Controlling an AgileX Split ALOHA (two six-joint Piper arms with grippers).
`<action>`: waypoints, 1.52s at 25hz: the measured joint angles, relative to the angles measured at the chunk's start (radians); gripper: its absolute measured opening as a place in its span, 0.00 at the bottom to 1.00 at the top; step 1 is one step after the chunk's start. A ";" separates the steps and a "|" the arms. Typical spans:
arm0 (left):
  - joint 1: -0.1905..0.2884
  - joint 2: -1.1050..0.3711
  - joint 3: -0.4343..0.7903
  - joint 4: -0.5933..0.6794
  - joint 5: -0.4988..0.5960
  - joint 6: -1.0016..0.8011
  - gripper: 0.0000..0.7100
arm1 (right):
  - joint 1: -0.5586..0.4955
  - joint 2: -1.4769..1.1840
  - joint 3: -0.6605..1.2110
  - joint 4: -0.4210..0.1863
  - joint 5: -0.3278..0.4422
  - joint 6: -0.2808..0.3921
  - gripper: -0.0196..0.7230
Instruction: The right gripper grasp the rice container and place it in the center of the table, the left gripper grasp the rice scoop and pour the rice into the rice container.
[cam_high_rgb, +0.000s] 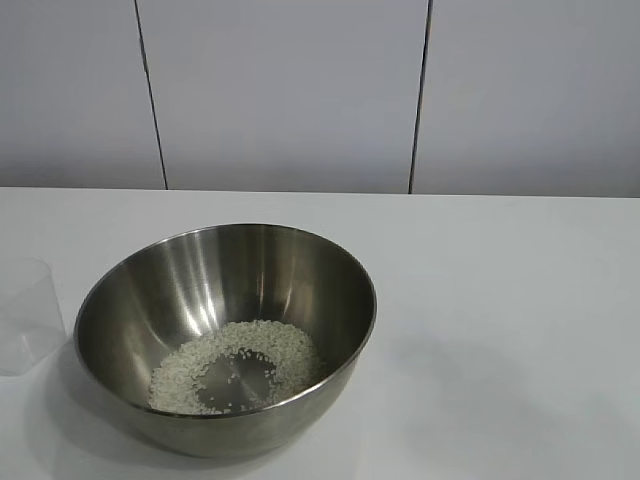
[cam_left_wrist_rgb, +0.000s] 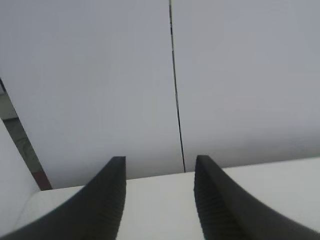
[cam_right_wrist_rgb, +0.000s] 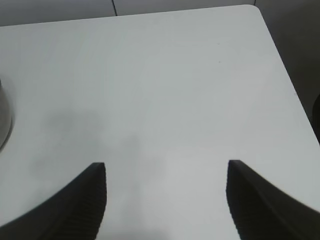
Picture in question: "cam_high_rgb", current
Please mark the white uncooked rice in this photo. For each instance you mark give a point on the white uncooked rice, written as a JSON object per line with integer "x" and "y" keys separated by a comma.
{"x": 285, "y": 350}

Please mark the stainless steel mixing bowl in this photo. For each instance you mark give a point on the stainless steel mixing bowl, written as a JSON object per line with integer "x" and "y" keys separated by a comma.
{"x": 200, "y": 290}

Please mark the clear plastic measuring cup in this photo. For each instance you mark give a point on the clear plastic measuring cup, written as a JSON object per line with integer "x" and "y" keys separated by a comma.
{"x": 30, "y": 320}

